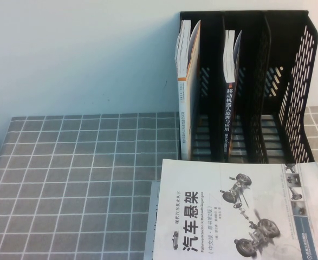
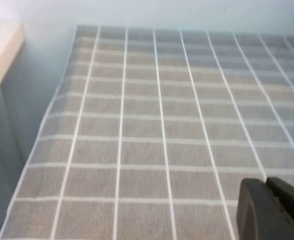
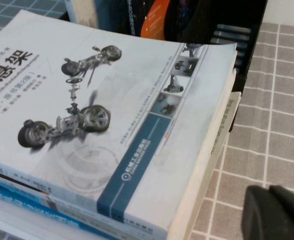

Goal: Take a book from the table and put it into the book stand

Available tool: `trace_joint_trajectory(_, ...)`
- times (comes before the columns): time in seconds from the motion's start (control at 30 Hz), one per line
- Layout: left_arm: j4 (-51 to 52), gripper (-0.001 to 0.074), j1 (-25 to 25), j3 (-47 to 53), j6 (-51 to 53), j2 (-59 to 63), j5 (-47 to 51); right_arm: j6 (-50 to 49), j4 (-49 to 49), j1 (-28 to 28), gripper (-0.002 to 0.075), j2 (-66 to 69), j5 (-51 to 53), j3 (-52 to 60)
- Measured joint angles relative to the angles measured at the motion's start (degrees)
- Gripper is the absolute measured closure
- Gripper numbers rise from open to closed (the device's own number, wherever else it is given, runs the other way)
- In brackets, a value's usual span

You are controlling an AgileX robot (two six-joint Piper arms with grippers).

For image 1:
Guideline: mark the white book orange spine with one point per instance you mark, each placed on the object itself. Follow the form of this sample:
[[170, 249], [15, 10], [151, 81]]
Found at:
[[184, 108]]

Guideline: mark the dark mobile robot book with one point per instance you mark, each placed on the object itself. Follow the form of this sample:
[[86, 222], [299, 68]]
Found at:
[[229, 108]]

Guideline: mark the grey book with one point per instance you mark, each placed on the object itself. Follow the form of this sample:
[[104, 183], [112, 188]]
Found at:
[[154, 216]]

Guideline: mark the white car suspension book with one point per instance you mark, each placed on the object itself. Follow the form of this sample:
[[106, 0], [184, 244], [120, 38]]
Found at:
[[202, 233]]

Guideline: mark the black plastic book stand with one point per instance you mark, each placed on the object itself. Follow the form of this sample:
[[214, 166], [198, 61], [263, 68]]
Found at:
[[283, 40]]

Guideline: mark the grey checked tablecloth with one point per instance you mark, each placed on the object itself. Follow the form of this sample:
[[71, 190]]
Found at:
[[66, 176]]

